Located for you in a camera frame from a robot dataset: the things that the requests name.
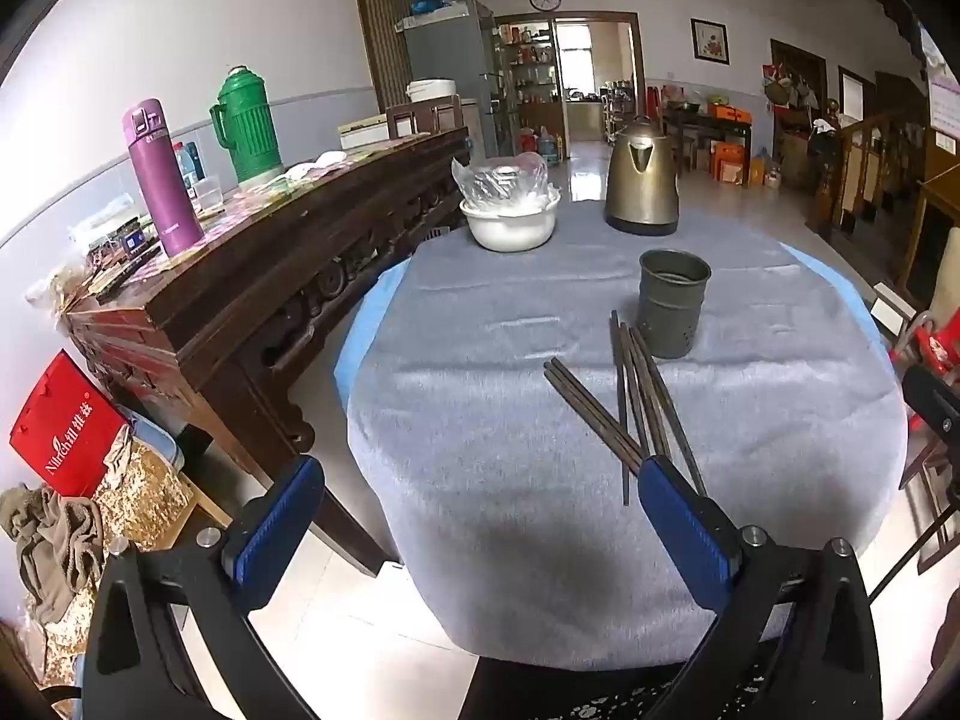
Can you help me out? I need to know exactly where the white bowl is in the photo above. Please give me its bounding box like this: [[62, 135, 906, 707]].
[[459, 187, 562, 253]]

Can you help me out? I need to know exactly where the orange carton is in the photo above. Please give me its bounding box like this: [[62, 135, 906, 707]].
[[712, 141, 747, 185]]

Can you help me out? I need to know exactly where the pink wall calendar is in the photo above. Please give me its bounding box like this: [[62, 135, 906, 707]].
[[926, 45, 960, 136]]

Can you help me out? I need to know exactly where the beige crumpled rag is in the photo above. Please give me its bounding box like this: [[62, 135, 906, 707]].
[[0, 486, 106, 623]]

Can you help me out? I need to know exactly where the grey felt tablecloth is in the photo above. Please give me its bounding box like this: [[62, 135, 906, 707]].
[[346, 199, 910, 672]]

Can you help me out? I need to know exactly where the brown wooden door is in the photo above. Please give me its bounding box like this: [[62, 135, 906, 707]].
[[349, 0, 434, 117]]

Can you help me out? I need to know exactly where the white tissue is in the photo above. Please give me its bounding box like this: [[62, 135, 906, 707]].
[[285, 151, 350, 181]]

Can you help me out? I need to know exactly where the framed wall picture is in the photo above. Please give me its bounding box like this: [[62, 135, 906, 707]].
[[691, 18, 730, 65]]

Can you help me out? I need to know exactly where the dark metal utensil holder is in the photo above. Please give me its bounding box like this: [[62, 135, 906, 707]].
[[636, 249, 712, 359]]

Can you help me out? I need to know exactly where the black remote control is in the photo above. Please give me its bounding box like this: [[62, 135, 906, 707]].
[[94, 244, 162, 297]]

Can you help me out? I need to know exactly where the grey refrigerator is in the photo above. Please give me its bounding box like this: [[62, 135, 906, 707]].
[[396, 0, 505, 158]]

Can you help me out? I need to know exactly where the dark wooden chair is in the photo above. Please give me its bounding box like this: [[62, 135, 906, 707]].
[[386, 94, 466, 142]]

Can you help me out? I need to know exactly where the carved dark wooden sideboard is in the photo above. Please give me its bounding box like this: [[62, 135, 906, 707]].
[[66, 127, 472, 578]]

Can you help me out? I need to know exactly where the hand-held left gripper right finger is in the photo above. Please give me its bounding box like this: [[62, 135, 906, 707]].
[[637, 454, 886, 720]]

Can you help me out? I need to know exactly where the pale blue plastic tub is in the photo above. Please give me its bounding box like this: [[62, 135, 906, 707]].
[[120, 411, 186, 473]]

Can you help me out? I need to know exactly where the gold speckled sack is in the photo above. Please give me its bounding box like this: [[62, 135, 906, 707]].
[[90, 439, 197, 552]]

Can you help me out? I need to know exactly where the blue table cover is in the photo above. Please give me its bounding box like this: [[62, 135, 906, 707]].
[[332, 240, 899, 410]]

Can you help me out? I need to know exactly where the red paper bag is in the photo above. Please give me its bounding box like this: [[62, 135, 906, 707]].
[[9, 351, 130, 500]]

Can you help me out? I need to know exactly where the dark dining table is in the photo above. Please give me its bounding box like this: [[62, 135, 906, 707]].
[[661, 106, 753, 173]]

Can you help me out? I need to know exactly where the white box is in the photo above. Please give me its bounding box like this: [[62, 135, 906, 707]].
[[337, 114, 391, 151]]

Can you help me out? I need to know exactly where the green thermos flask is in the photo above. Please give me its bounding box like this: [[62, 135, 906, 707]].
[[209, 66, 284, 188]]

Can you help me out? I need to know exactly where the wooden stair railing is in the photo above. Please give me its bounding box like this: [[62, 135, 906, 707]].
[[806, 109, 931, 241]]

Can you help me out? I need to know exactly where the red plastic chair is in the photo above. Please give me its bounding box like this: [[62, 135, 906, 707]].
[[889, 311, 960, 436]]

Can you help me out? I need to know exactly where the small white stool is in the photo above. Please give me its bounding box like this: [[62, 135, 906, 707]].
[[874, 281, 920, 338]]

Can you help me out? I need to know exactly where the plastic water bottle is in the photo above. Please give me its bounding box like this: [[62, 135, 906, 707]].
[[171, 141, 205, 200]]

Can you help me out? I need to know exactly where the purple thermos bottle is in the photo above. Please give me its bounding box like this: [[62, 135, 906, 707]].
[[122, 97, 205, 257]]

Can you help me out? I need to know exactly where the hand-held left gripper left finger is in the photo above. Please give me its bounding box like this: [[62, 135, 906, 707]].
[[79, 454, 326, 720]]

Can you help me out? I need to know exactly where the dark speckled cloth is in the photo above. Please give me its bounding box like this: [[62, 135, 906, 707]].
[[459, 637, 758, 720]]

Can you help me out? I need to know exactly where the brass electric kettle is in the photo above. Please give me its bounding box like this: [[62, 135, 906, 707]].
[[604, 116, 681, 236]]

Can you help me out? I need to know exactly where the colourful patterned mat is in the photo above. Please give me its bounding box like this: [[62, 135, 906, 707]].
[[67, 131, 432, 293]]

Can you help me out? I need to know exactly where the shelf with goods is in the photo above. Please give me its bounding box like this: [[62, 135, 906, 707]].
[[499, 24, 560, 136]]

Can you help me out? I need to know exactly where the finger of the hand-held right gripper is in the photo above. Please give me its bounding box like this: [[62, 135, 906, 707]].
[[902, 364, 960, 458]]

